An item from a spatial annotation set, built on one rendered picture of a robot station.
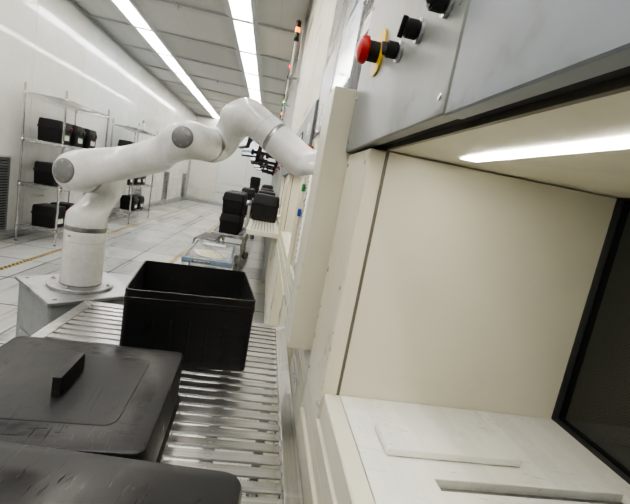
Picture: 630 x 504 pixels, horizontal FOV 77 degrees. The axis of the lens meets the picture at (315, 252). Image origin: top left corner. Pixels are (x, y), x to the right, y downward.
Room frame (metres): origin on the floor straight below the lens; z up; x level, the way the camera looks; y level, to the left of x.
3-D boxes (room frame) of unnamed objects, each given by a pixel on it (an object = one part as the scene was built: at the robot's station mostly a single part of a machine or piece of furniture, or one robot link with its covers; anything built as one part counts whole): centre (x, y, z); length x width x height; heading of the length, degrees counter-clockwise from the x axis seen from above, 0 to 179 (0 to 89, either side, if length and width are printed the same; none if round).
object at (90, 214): (1.27, 0.73, 1.07); 0.19 x 0.12 x 0.24; 169
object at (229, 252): (3.69, 0.95, 0.24); 0.97 x 0.52 x 0.48; 11
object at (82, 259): (1.24, 0.73, 0.85); 0.19 x 0.19 x 0.18
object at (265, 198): (4.03, 0.58, 0.93); 0.30 x 0.28 x 0.26; 5
